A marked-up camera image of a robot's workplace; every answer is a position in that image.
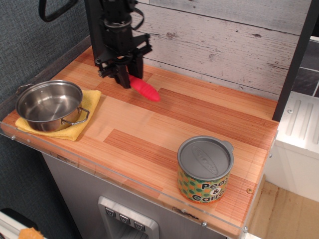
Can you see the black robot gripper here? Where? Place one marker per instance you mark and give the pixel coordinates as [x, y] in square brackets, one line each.
[125, 50]

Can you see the red handled metal spoon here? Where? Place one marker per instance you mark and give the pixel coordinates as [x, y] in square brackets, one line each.
[143, 88]

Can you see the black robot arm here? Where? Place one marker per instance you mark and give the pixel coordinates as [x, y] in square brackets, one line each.
[122, 13]

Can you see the stainless steel pot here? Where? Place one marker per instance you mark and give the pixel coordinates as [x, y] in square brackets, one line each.
[51, 106]

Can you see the peas and carrots can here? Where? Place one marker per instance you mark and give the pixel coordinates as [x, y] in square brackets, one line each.
[204, 165]

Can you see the silver toy fridge dispenser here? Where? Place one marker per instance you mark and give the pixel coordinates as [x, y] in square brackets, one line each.
[122, 222]

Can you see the orange cloth at corner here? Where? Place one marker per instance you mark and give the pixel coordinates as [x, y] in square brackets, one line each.
[30, 233]

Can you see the white toy sink unit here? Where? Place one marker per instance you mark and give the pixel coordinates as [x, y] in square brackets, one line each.
[293, 162]

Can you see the black left shelf post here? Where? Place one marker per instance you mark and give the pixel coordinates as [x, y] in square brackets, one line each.
[94, 14]

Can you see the black shelf post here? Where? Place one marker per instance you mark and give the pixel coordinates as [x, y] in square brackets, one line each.
[300, 50]
[94, 14]

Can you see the black right shelf post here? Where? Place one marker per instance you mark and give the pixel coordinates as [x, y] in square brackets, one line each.
[300, 50]

